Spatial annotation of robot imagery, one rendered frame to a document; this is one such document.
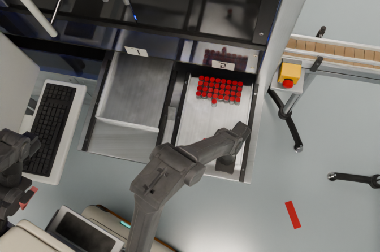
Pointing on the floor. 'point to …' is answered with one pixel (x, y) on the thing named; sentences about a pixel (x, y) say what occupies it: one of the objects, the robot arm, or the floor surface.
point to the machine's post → (285, 21)
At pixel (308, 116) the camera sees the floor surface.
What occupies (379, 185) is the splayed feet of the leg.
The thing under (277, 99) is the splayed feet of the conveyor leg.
